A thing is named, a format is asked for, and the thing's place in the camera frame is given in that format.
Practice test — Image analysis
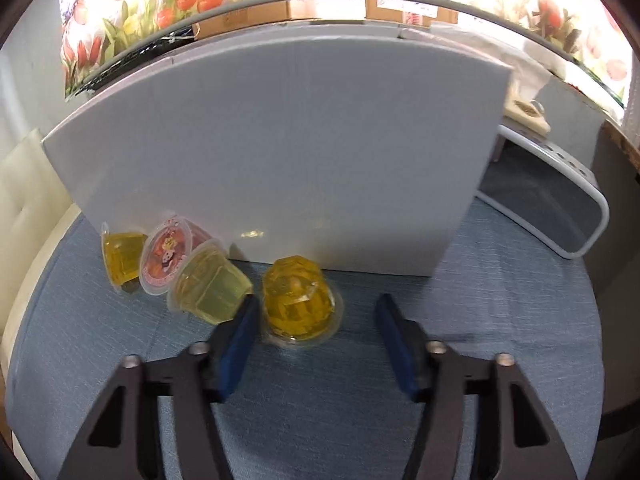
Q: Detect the white cardboard box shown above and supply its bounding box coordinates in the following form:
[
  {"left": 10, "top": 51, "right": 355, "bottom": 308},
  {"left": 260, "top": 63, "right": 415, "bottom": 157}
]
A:
[{"left": 43, "top": 23, "right": 511, "bottom": 276}]

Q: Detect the tissue pack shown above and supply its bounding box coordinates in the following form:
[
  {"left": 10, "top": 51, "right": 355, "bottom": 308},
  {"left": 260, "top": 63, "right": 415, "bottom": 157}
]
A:
[{"left": 500, "top": 50, "right": 551, "bottom": 138}]

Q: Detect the pale green jelly cup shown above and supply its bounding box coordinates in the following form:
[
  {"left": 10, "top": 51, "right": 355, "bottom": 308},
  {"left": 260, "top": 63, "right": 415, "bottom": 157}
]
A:
[{"left": 167, "top": 240, "right": 253, "bottom": 325}]

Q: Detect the red jelly cup front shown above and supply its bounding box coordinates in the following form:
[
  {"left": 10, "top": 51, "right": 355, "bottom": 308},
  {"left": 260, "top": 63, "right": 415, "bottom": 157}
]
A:
[{"left": 139, "top": 216, "right": 212, "bottom": 296}]

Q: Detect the white framed black speaker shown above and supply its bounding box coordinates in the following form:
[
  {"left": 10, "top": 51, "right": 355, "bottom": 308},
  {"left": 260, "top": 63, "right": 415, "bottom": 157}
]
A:
[{"left": 476, "top": 125, "right": 610, "bottom": 259}]

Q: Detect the orange yellow jelly cup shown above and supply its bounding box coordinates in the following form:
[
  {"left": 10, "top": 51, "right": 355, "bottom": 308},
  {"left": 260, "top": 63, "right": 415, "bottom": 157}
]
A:
[{"left": 101, "top": 222, "right": 148, "bottom": 294}]

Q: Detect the cream leather sofa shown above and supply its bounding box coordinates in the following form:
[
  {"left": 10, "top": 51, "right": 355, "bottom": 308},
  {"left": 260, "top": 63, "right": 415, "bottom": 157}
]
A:
[{"left": 1, "top": 129, "right": 79, "bottom": 339}]

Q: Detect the blue tablecloth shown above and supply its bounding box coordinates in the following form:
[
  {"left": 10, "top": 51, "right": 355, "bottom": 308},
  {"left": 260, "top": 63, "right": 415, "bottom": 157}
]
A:
[{"left": 6, "top": 202, "right": 604, "bottom": 479}]

